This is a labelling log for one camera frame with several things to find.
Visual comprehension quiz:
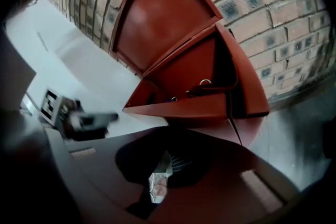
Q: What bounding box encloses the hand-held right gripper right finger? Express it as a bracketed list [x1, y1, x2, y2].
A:
[149, 127, 303, 224]

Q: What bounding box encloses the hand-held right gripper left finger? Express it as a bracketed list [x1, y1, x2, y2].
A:
[0, 112, 169, 224]

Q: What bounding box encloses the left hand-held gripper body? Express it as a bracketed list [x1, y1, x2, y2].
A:
[39, 88, 119, 140]

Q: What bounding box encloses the red fire extinguisher box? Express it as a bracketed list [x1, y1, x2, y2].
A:
[122, 22, 271, 150]

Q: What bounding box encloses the red-brown box lid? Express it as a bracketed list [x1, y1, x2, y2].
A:
[108, 0, 224, 79]

